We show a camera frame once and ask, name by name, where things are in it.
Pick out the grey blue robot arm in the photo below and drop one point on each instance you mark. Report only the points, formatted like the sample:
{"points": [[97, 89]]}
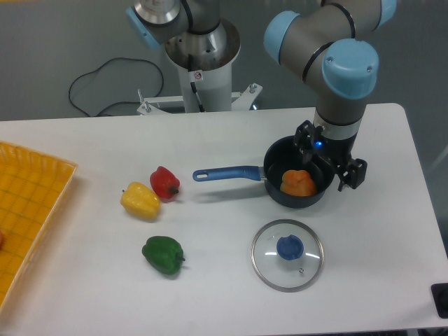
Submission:
{"points": [[325, 50]]}

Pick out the yellow bell pepper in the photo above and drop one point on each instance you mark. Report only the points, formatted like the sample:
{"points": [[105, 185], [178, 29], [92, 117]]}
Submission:
{"points": [[140, 201]]}

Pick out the yellow woven basket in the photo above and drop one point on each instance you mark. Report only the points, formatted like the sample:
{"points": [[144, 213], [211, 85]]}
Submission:
{"points": [[33, 185]]}

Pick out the dark pot blue handle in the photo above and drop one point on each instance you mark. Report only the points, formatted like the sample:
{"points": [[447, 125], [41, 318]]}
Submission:
{"points": [[281, 157]]}

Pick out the glass lid blue knob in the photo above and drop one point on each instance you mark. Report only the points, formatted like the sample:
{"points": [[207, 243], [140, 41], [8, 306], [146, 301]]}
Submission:
{"points": [[287, 255]]}

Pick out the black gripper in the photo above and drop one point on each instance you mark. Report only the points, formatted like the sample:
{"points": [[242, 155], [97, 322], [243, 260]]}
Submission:
{"points": [[310, 142]]}

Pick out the black box at edge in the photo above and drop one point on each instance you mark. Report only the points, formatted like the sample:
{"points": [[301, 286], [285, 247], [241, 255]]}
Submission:
{"points": [[440, 297]]}

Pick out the red bell pepper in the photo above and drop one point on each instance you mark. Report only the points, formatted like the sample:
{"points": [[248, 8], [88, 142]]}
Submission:
{"points": [[164, 183]]}

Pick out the green bell pepper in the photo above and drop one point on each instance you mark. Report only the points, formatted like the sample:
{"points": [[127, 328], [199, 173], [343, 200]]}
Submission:
{"points": [[164, 253]]}

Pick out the orange bell pepper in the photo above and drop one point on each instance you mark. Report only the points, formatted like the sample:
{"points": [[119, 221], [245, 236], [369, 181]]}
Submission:
{"points": [[298, 183]]}

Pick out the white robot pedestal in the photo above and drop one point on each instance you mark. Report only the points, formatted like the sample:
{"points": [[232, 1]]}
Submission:
{"points": [[204, 66]]}

